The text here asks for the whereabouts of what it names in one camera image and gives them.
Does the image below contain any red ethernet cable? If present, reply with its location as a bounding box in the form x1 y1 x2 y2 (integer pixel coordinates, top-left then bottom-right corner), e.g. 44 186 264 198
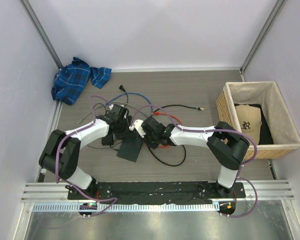
152 111 183 149

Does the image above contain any blue ethernet cable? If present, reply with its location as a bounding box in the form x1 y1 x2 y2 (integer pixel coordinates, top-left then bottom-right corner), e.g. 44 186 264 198
106 91 155 113

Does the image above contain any black network switch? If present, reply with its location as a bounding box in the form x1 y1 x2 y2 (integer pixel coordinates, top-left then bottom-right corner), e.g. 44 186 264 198
117 135 143 163

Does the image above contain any black ethernet cable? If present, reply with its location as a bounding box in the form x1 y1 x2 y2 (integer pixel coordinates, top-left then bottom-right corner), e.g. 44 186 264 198
146 104 206 167

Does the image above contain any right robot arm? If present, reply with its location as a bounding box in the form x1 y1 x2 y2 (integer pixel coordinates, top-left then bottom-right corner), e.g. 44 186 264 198
134 117 250 198

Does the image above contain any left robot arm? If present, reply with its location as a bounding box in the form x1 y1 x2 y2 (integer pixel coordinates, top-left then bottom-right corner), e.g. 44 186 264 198
38 104 131 200

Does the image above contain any blue plaid cloth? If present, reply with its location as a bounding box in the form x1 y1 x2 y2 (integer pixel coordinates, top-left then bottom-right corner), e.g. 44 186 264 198
51 57 112 106

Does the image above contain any beige cap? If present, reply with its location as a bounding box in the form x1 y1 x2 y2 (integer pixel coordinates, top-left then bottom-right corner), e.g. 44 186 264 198
235 104 262 144

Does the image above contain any wicker basket with liner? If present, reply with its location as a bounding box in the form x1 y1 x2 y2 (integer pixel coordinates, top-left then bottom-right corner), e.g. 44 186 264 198
216 81 300 159

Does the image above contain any black garment in basket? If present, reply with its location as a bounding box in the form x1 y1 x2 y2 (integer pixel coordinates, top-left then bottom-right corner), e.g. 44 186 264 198
234 103 274 145

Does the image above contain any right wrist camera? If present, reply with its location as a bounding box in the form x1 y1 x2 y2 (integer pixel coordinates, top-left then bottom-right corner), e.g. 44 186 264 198
129 119 146 138

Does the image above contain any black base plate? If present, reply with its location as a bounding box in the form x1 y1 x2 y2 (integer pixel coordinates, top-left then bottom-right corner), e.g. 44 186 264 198
82 181 246 205

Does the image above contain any slotted cable duct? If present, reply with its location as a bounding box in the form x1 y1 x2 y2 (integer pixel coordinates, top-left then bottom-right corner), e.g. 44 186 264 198
32 201 220 213

